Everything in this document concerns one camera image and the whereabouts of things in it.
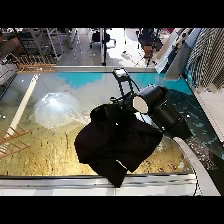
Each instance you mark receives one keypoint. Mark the black garment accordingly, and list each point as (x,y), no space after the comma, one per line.
(116,143)

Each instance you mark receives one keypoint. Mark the silver frame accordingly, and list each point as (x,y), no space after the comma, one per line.
(50,186)

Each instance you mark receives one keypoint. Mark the checked shirt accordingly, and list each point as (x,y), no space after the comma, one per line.
(208,56)

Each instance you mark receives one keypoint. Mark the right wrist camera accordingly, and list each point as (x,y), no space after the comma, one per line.
(120,74)

